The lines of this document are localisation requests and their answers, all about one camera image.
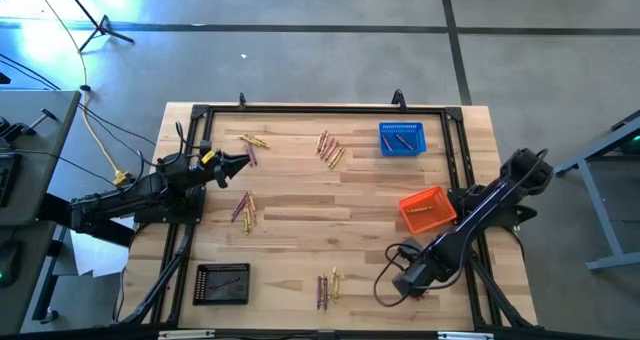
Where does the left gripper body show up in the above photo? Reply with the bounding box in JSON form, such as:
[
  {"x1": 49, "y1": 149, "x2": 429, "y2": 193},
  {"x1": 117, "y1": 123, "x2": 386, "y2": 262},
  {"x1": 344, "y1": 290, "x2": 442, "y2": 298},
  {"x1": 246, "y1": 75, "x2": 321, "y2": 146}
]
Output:
[{"x1": 187, "y1": 151, "x2": 236, "y2": 185}]

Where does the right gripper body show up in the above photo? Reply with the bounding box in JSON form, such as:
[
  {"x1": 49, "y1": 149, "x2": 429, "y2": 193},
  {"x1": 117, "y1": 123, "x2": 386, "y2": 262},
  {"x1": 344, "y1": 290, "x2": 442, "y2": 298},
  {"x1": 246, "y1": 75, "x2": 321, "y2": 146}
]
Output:
[{"x1": 392, "y1": 252, "x2": 444, "y2": 299}]

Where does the orange plastic basket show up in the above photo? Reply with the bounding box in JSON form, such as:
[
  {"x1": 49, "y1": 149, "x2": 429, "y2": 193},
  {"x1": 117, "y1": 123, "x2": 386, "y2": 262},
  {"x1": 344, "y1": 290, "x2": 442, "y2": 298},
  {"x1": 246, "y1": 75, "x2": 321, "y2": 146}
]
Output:
[{"x1": 398, "y1": 185, "x2": 458, "y2": 235}]

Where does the blue plastic basket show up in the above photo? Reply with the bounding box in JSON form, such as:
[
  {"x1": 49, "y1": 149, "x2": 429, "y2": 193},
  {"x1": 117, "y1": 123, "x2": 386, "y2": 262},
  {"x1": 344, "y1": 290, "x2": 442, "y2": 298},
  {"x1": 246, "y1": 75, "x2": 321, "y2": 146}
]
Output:
[{"x1": 378, "y1": 121, "x2": 428, "y2": 157}]

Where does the black plastic basket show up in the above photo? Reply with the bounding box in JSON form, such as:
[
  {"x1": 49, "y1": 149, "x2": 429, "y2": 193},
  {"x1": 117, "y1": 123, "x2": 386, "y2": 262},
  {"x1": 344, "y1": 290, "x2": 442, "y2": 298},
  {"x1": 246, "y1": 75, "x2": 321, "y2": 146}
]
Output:
[{"x1": 192, "y1": 262, "x2": 251, "y2": 307}]

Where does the black tripod stand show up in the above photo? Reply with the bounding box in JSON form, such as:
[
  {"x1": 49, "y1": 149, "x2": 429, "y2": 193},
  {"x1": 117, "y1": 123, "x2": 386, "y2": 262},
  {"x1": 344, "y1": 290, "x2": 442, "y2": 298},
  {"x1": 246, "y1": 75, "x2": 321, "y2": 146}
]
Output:
[{"x1": 57, "y1": 0, "x2": 136, "y2": 54}]

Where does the grey metal stand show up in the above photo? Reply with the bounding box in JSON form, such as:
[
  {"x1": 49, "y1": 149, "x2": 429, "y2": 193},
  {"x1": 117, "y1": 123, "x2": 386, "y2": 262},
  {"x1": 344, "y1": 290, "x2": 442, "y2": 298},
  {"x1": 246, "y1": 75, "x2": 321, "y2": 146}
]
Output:
[{"x1": 552, "y1": 108, "x2": 640, "y2": 272}]

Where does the black desk clamp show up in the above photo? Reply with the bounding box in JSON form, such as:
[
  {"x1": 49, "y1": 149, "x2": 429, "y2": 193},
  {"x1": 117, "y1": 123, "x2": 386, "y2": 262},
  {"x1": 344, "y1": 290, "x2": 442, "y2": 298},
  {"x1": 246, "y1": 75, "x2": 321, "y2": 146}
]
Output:
[{"x1": 0, "y1": 107, "x2": 59, "y2": 142}]

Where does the black keyboard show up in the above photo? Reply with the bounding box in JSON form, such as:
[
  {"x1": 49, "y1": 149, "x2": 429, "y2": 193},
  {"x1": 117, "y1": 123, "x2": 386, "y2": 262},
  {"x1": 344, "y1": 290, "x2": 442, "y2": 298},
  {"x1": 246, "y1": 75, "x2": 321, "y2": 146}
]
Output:
[{"x1": 0, "y1": 152, "x2": 22, "y2": 207}]

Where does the black computer mouse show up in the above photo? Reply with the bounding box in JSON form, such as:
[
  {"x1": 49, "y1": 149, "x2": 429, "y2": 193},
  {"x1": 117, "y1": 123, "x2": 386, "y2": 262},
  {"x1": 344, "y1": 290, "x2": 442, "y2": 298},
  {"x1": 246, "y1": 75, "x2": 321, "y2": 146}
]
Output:
[{"x1": 0, "y1": 239, "x2": 24, "y2": 287}]

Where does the dark grey desk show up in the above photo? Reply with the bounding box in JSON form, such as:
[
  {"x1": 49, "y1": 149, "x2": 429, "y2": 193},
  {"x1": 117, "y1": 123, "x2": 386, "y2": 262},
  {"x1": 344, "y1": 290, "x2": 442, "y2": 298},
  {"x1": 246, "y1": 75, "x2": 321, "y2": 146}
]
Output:
[{"x1": 0, "y1": 219, "x2": 57, "y2": 337}]

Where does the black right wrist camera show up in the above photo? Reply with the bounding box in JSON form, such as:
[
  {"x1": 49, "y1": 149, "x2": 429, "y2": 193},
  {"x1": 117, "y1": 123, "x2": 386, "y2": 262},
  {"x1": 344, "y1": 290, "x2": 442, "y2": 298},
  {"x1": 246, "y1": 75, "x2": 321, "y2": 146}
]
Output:
[{"x1": 398, "y1": 237, "x2": 425, "y2": 261}]

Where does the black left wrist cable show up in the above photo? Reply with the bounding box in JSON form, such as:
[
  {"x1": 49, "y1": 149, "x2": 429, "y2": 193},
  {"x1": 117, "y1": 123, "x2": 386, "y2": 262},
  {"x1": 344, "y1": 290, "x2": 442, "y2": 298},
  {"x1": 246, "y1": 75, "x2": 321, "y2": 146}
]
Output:
[{"x1": 173, "y1": 120, "x2": 202, "y2": 157}]

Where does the silver metal bracket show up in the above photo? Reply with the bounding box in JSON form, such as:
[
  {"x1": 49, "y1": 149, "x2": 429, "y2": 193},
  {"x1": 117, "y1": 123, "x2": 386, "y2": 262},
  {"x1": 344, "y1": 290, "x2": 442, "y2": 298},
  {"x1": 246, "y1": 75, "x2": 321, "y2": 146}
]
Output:
[
  {"x1": 437, "y1": 331, "x2": 496, "y2": 340},
  {"x1": 158, "y1": 329, "x2": 216, "y2": 340}
]

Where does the black metal table frame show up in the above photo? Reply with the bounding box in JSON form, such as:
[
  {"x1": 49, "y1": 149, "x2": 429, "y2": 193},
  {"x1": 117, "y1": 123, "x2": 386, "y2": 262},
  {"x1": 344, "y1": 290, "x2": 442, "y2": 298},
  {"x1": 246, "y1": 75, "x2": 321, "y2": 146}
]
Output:
[{"x1": 112, "y1": 102, "x2": 539, "y2": 331}]

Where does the yellow extension cable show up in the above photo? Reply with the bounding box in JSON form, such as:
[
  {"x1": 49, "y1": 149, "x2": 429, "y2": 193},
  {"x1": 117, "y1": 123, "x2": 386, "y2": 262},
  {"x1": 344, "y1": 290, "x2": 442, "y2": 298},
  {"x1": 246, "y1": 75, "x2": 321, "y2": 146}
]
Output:
[{"x1": 27, "y1": 0, "x2": 132, "y2": 187}]

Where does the black floor cable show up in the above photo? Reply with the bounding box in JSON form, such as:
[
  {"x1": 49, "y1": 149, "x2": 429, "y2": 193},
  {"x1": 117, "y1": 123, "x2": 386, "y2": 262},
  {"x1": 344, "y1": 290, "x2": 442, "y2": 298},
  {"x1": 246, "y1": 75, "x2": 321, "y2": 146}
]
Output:
[
  {"x1": 77, "y1": 102, "x2": 159, "y2": 147},
  {"x1": 0, "y1": 147, "x2": 119, "y2": 186},
  {"x1": 0, "y1": 52, "x2": 61, "y2": 91}
]

